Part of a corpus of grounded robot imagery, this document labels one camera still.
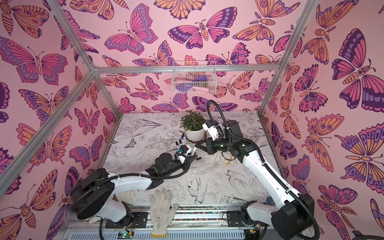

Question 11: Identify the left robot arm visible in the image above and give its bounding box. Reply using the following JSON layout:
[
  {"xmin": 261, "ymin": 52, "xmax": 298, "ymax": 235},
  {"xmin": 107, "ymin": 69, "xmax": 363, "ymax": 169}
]
[{"xmin": 70, "ymin": 153, "xmax": 201, "ymax": 224}]

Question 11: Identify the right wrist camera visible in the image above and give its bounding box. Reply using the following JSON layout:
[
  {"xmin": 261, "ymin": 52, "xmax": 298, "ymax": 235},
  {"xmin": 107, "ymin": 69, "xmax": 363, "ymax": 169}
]
[{"xmin": 202, "ymin": 120, "xmax": 220, "ymax": 141}]

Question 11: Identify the white potted green plant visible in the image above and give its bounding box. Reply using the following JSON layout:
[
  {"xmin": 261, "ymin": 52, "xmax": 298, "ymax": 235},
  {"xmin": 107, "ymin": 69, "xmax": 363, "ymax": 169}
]
[{"xmin": 182, "ymin": 110, "xmax": 206, "ymax": 143}]

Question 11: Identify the white glove on table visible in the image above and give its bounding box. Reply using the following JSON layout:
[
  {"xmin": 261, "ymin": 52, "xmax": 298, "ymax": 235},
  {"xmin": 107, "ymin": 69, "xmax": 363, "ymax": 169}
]
[{"xmin": 207, "ymin": 152, "xmax": 237, "ymax": 165}]

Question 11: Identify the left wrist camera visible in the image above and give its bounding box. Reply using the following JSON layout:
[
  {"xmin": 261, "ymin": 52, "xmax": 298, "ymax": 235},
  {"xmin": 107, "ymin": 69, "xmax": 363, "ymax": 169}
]
[{"xmin": 176, "ymin": 145, "xmax": 188, "ymax": 164}]

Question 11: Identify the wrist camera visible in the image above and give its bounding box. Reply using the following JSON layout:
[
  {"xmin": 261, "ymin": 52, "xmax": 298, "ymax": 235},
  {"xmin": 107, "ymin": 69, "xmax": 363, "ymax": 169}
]
[
  {"xmin": 176, "ymin": 145, "xmax": 188, "ymax": 164},
  {"xmin": 202, "ymin": 120, "xmax": 220, "ymax": 141}
]

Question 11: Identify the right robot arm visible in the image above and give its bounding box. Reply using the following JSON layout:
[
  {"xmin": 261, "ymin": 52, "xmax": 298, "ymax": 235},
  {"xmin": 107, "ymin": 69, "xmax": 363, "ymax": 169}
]
[{"xmin": 195, "ymin": 138, "xmax": 320, "ymax": 240}]

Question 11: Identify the small circuit board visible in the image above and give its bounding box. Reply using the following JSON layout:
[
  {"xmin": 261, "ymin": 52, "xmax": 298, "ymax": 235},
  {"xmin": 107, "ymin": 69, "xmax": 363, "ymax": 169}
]
[{"xmin": 117, "ymin": 231, "xmax": 134, "ymax": 240}]

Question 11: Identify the white wire wall basket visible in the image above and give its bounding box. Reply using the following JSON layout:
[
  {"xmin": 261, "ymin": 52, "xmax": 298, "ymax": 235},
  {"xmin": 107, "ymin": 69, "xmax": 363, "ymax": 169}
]
[{"xmin": 170, "ymin": 61, "xmax": 218, "ymax": 94}]

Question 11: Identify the white glove front edge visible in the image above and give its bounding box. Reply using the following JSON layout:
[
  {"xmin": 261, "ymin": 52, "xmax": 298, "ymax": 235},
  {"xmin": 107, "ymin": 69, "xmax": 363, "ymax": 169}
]
[{"xmin": 149, "ymin": 188, "xmax": 179, "ymax": 238}]

